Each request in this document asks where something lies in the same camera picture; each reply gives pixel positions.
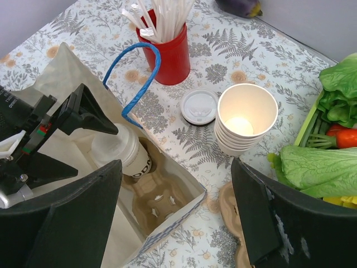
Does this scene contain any floral table mat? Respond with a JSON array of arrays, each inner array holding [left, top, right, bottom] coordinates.
[[1, 1, 331, 267]]

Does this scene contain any stack of white lids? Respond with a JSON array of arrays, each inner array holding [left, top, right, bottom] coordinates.
[[180, 88, 218, 126]]

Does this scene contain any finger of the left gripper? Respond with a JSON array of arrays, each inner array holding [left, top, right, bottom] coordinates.
[[15, 152, 78, 189], [51, 84, 118, 135]]

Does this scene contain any blue checkered paper bag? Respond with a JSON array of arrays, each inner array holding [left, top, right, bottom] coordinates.
[[1, 44, 206, 267]]

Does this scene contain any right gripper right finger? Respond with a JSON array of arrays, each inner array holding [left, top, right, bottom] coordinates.
[[231, 158, 356, 267]]

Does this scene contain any toy green lettuce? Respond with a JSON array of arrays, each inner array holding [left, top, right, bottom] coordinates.
[[317, 53, 356, 128]]

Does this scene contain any stack of paper cups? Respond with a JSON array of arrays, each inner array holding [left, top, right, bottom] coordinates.
[[214, 83, 278, 157]]

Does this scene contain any purple toy eggplant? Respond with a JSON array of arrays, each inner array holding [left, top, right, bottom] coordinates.
[[215, 0, 263, 18]]

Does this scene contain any red straw holder cup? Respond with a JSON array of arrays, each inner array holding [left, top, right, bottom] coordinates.
[[136, 8, 191, 86]]

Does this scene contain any cardboard cup carrier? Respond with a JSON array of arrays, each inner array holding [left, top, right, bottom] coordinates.
[[122, 137, 200, 236], [218, 181, 254, 268]]

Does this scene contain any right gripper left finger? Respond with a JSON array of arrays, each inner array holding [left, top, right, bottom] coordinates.
[[1, 160, 122, 267]]

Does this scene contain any toy napa cabbage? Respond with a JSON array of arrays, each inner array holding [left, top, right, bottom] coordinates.
[[268, 145, 356, 198]]

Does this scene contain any white cup lid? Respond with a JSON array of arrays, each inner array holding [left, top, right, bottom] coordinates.
[[90, 123, 139, 169]]

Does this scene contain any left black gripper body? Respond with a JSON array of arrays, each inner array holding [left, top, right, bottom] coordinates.
[[0, 85, 79, 196]]

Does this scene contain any white paper coffee cup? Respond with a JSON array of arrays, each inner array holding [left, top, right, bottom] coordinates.
[[123, 142, 152, 178]]

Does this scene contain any white wrapped straws bundle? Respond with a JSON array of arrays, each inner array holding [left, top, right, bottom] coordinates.
[[121, 1, 195, 44]]

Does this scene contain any toy yellow leaf vegetable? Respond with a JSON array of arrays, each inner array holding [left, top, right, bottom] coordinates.
[[322, 196, 357, 209]]

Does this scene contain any green plastic basket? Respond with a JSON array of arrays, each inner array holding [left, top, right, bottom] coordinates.
[[294, 97, 327, 147]]

